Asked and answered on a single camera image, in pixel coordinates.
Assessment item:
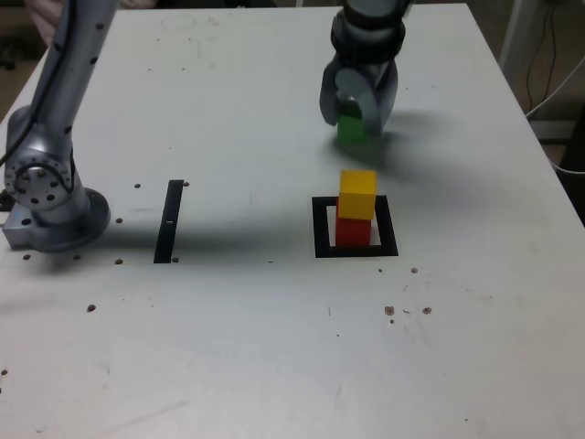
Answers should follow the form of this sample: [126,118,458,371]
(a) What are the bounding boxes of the black tape square outline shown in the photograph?
[311,195,399,260]

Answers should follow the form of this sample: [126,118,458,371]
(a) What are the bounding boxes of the grey metal bar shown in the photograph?
[528,119,578,145]

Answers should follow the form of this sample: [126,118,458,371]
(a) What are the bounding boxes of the white cable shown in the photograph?
[545,145,585,176]
[524,58,585,118]

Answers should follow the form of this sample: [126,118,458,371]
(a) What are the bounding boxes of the white table leg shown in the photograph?
[496,0,527,80]

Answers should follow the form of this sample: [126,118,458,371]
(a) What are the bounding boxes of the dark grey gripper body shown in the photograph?
[339,60,386,91]

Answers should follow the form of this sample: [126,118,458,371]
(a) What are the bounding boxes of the pale pink cloth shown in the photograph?
[24,0,65,48]

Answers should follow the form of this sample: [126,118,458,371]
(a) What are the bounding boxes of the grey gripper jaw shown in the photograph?
[318,56,343,126]
[333,58,399,137]

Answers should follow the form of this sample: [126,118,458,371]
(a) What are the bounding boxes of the yellow cube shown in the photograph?
[337,169,378,222]

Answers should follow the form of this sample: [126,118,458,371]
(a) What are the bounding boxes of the red cube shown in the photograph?
[335,213,373,249]

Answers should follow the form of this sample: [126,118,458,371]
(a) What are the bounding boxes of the green cube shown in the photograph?
[335,101,368,147]

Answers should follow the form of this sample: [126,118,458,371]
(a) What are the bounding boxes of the black tape strip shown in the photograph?
[153,178,185,265]

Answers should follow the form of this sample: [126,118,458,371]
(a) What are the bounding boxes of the thin black hanging cable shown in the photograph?
[524,0,558,112]

